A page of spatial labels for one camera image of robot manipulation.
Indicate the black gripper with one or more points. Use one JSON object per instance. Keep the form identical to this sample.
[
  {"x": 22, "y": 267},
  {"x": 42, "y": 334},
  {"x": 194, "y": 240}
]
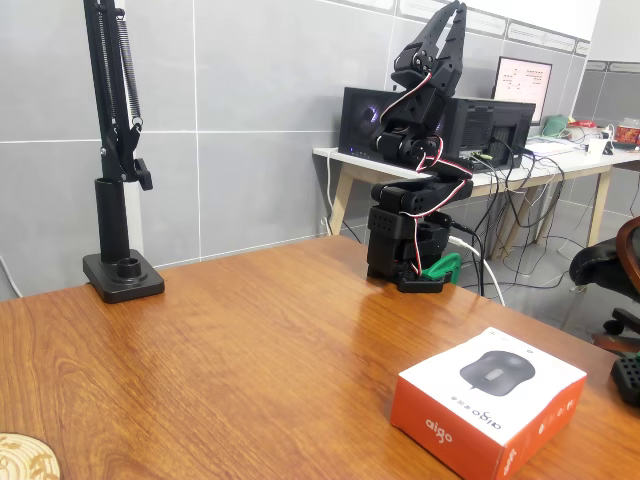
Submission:
[{"x": 441, "y": 75}]

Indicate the white orange mouse box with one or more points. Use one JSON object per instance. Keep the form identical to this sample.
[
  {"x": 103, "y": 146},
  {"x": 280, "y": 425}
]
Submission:
[{"x": 480, "y": 400}]

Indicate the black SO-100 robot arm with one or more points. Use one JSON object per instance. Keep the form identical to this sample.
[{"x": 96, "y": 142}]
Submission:
[{"x": 400, "y": 240}]

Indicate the black perforated second arm base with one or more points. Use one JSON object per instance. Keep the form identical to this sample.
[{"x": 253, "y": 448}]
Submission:
[{"x": 627, "y": 375}]

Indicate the computer monitor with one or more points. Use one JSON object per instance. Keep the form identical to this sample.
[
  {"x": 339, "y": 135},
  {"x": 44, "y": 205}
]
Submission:
[{"x": 522, "y": 82}]

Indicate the black computer case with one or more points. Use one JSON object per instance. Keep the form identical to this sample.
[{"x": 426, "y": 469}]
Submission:
[{"x": 475, "y": 130}]

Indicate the green cloth bag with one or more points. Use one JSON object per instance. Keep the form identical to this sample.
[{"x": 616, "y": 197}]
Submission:
[{"x": 555, "y": 126}]

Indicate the white desk with wooden legs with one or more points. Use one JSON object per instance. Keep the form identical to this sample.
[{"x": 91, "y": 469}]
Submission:
[{"x": 550, "y": 170}]

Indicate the white charger block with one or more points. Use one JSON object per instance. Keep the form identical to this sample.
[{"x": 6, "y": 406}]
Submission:
[{"x": 597, "y": 146}]

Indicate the red printed tin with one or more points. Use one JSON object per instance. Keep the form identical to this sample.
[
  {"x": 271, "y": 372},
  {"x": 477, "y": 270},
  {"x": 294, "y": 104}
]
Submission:
[{"x": 627, "y": 134}]

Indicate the green table clamp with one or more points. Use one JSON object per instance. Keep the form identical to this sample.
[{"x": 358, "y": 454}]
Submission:
[{"x": 442, "y": 267}]

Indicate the black office chair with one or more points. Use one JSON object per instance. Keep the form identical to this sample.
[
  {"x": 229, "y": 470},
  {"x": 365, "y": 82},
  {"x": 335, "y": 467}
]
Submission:
[{"x": 600, "y": 265}]

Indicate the black clamp boom stand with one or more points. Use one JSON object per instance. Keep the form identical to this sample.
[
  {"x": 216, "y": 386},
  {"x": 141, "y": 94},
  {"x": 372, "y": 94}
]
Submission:
[{"x": 111, "y": 225}]

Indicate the round wooden coaster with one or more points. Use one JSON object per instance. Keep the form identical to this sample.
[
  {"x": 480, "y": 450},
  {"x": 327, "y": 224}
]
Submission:
[{"x": 25, "y": 460}]

